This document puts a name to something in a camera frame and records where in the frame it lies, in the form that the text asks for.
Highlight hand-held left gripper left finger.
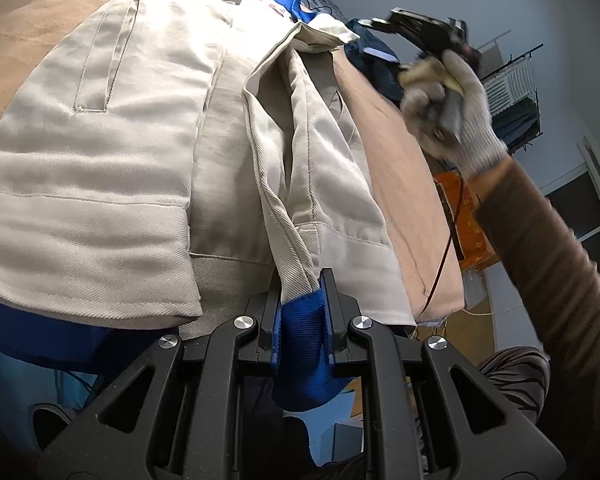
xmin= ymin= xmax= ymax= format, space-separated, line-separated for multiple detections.
xmin=40 ymin=290 xmax=282 ymax=480

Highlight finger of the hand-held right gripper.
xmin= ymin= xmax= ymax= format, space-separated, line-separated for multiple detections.
xmin=357 ymin=16 xmax=424 ymax=57

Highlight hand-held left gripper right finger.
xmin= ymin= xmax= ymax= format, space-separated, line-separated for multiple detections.
xmin=322 ymin=267 xmax=566 ymax=480

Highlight beige and blue work jacket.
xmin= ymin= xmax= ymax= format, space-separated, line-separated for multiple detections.
xmin=0 ymin=0 xmax=416 ymax=411

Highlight black clothes rack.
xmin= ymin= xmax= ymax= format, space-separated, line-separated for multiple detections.
xmin=480 ymin=42 xmax=545 ymax=153

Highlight dark hanging clothes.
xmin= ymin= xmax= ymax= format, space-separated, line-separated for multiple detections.
xmin=495 ymin=100 xmax=541 ymax=152

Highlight person's right hand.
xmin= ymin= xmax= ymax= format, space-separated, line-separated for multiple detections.
xmin=397 ymin=50 xmax=511 ymax=181

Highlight striped white towel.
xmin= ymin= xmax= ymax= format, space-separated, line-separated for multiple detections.
xmin=482 ymin=57 xmax=536 ymax=116

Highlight striped brown pants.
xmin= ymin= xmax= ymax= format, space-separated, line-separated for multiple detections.
xmin=480 ymin=347 xmax=551 ymax=426

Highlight tan blanket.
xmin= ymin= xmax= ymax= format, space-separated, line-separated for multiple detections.
xmin=0 ymin=0 xmax=466 ymax=321

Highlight orange cloth covered box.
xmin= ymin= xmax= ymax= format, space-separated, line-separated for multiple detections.
xmin=432 ymin=170 xmax=501 ymax=271

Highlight window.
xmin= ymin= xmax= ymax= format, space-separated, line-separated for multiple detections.
xmin=540 ymin=135 xmax=600 ymax=286

